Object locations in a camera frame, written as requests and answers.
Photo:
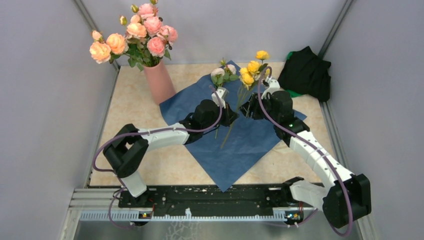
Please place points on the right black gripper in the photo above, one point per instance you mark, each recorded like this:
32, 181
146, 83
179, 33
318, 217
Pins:
252, 105

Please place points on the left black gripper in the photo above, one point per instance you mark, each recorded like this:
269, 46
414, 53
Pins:
228, 112

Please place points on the white rose stem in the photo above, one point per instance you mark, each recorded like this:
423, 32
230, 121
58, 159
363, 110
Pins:
220, 76

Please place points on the small yellow pink flower bouquet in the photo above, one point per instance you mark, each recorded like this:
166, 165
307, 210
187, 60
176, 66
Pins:
249, 77

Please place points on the blue wrapping paper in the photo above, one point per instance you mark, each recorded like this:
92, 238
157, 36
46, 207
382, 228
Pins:
246, 157

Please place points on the pale pink rose stem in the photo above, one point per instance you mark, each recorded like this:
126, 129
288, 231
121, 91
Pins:
135, 37

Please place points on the peach rose stem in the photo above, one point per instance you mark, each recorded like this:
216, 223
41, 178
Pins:
106, 50

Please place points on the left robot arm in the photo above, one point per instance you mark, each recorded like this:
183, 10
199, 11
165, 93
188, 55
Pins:
126, 150

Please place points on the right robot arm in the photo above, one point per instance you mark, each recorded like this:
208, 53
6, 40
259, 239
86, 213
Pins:
343, 196

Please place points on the pink ceramic vase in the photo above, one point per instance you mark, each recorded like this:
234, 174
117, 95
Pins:
159, 82

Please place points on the pink rose bunch in vase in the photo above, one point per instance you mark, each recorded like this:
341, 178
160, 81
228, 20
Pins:
160, 37

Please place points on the green cloth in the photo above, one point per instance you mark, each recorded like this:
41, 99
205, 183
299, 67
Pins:
292, 93

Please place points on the black cloth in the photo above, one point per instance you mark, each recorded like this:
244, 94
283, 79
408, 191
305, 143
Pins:
306, 73

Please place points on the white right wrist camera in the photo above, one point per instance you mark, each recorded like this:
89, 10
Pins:
271, 85

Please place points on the right aluminium frame post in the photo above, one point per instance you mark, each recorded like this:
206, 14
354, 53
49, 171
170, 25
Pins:
335, 27

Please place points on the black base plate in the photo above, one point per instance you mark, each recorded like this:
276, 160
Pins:
240, 200

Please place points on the aluminium front rail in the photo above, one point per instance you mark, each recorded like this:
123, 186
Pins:
102, 204

